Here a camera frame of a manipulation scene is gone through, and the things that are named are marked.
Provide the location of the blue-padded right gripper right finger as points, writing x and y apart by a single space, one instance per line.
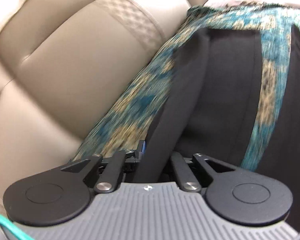
185 178

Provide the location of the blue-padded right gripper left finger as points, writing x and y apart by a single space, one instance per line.
116 169

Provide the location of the black pants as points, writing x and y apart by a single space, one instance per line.
214 102

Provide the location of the teal paisley sofa throw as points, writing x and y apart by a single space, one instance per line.
129 118

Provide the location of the beige leather sofa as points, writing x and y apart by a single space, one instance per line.
64 63

